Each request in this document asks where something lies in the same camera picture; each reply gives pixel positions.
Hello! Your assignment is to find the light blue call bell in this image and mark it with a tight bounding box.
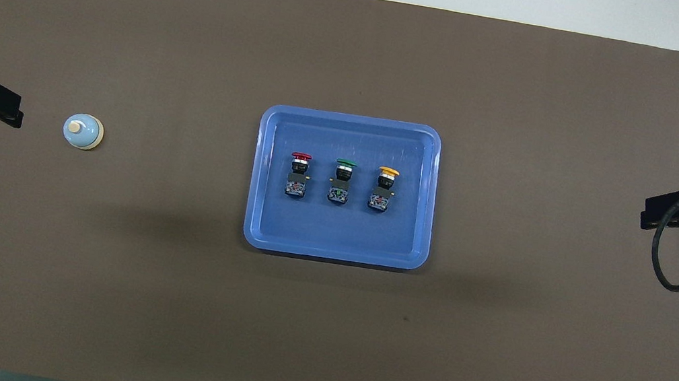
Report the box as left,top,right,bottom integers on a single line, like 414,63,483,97
60,109,108,153

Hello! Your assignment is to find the blue plastic tray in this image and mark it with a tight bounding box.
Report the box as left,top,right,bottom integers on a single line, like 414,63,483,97
240,99,450,277

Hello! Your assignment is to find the yellow push button switch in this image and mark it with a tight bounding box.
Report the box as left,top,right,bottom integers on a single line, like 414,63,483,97
366,165,401,216

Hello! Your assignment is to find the green push button switch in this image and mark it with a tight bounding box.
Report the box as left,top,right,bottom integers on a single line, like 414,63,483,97
325,157,359,207

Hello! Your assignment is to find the brown table mat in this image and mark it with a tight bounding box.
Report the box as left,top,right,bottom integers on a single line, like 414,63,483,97
0,0,679,381

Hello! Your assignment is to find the red push button switch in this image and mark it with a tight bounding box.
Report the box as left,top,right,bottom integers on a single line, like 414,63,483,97
283,150,314,201

